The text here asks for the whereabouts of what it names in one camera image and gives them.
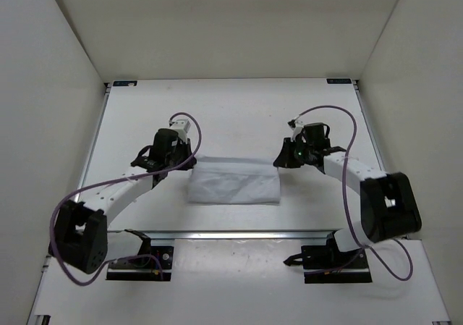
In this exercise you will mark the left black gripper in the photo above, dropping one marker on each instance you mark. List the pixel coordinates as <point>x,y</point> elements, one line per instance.
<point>186,143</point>

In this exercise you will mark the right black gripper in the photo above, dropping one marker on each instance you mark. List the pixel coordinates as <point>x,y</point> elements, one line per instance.
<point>285,159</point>

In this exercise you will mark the white skirt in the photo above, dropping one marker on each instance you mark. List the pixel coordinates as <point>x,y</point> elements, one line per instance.
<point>234,181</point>

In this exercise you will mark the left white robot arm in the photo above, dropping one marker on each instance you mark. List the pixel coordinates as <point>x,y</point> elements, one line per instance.
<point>79,235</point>

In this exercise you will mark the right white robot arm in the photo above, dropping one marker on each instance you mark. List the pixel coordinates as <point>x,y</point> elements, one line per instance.
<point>388,208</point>

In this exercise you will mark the right blue corner label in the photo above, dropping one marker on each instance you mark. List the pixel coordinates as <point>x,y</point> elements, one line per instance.
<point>338,81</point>

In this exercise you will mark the blue corner label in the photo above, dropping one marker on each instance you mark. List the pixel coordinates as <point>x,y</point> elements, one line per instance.
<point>124,83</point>
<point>338,81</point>

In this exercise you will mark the left blue corner label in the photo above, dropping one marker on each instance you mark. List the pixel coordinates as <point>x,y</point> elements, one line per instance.
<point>124,83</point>

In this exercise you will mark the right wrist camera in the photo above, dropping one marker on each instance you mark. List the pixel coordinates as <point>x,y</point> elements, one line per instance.
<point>297,126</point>

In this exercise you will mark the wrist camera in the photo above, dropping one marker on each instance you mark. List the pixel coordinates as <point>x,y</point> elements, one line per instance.
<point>297,126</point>
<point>180,125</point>

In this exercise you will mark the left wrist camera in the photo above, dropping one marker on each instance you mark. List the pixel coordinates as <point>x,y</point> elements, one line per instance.
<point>180,125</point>

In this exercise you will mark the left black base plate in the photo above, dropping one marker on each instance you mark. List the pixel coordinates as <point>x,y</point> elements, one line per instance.
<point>141,263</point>

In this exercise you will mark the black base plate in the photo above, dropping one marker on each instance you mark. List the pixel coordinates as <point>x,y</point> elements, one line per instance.
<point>141,263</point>
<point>326,264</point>

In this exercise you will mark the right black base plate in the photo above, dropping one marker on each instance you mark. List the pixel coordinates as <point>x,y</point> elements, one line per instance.
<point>326,264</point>

